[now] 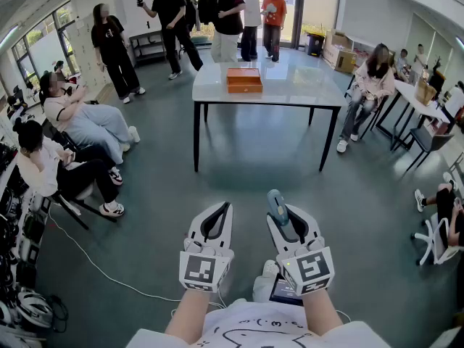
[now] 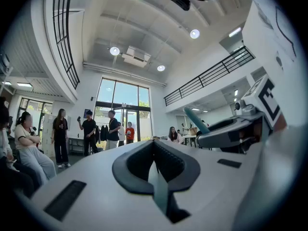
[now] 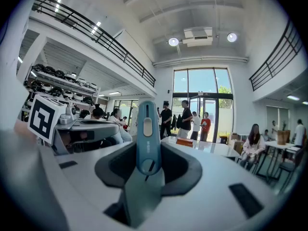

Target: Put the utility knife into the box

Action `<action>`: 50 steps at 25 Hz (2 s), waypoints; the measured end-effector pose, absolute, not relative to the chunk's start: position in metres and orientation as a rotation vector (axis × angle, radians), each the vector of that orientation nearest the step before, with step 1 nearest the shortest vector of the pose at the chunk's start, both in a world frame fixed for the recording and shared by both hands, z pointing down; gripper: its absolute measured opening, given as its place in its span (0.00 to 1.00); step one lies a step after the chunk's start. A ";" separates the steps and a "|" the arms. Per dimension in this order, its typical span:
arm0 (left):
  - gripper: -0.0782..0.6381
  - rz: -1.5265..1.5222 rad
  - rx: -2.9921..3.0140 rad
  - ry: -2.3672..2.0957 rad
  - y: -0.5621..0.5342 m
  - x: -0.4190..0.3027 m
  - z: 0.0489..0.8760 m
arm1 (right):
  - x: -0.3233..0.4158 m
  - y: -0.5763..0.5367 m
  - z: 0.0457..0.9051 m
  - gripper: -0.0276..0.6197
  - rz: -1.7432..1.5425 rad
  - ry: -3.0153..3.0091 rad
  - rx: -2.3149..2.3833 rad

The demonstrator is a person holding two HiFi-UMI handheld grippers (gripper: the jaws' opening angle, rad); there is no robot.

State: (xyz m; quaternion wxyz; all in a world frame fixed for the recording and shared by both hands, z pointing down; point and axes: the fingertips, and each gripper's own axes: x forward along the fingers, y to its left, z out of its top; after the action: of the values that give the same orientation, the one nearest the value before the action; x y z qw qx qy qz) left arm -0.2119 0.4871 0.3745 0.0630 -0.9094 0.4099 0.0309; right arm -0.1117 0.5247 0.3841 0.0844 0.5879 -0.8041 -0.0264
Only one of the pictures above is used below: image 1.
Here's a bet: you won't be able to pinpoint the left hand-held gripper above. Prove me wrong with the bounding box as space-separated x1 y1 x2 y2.
178 201 236 294

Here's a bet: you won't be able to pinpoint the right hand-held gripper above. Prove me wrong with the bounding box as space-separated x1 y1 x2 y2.
266 204 335 297

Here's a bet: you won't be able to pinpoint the blue-grey object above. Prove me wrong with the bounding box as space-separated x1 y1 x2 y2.
267 188 290 228

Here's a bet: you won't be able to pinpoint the orange box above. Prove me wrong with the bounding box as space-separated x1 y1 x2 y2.
226 67 264 94

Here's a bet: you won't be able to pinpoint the person's right forearm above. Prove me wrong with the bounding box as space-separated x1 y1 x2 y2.
301 288 344 337

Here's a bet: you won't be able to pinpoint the person's left forearm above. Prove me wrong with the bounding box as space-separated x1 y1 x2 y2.
165 289 211 344

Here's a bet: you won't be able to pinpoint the person's right hand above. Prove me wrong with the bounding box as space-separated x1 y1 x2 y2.
295 238 326 257

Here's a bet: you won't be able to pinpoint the person's left hand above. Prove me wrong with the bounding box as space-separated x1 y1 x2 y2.
183 238 223 257

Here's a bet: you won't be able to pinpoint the person's white clog shoe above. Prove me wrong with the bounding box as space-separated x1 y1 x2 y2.
261 259 281 278

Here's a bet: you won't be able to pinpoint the black screen device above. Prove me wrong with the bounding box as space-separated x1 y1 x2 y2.
268 273 305 307

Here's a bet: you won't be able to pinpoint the person's light trouser leg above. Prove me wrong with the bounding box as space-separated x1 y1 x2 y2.
252 274 278 303

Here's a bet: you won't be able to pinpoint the person's white printed t-shirt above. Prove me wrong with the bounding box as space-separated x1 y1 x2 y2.
125 297 392 348

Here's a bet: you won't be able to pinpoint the white office chair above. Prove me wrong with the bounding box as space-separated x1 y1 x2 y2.
410 212 464 267

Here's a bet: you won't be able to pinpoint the white marble table black legs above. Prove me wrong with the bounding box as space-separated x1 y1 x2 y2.
191 60 348 173

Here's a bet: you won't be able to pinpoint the open cardboard box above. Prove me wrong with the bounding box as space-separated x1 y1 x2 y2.
322 29 358 74

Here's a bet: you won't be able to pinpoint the black bin yellow lid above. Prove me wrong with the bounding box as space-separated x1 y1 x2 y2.
305 31 326 58

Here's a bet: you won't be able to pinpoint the brown paper bag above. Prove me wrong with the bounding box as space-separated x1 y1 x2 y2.
414 77 438 107

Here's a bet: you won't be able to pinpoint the white black helmet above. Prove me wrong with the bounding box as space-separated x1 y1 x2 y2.
16 290 55 329

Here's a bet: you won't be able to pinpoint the shelf of black equipment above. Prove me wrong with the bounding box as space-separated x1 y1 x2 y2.
0 141 51 348

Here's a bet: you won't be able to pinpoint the black metal shelf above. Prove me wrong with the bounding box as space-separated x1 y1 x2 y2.
128 30 167 67

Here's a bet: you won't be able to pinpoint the glass double door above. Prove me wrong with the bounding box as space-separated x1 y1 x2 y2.
249 0 307 49

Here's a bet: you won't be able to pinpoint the white locker cabinet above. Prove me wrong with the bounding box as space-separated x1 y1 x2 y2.
67 12 113 94

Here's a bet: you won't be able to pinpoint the clothes rack with hanging coats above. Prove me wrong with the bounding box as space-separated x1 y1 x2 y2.
183 0 218 32

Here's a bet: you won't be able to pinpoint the black framed window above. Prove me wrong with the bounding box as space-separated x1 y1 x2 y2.
10 1 79 91

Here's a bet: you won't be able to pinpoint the white floor cable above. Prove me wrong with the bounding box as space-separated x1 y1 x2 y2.
49 212 228 310

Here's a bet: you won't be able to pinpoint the black frame chair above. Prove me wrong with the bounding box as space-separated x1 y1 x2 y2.
50 183 119 231

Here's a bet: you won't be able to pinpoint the white table black frame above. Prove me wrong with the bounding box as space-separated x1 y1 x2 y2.
375 79 454 152

